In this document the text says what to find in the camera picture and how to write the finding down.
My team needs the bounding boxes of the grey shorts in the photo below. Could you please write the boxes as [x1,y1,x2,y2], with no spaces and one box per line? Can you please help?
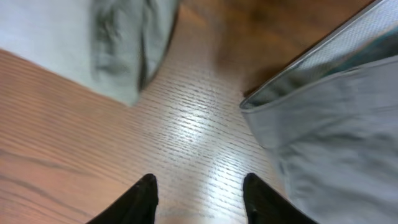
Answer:
[240,0,397,223]

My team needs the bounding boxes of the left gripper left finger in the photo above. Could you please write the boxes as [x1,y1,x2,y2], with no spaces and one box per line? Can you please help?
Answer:
[87,174,159,224]

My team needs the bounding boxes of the folded khaki shorts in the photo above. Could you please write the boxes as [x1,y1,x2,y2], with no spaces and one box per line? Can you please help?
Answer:
[1,0,180,106]

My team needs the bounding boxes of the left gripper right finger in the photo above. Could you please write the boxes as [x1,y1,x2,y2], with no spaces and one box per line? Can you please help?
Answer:
[243,173,317,224]

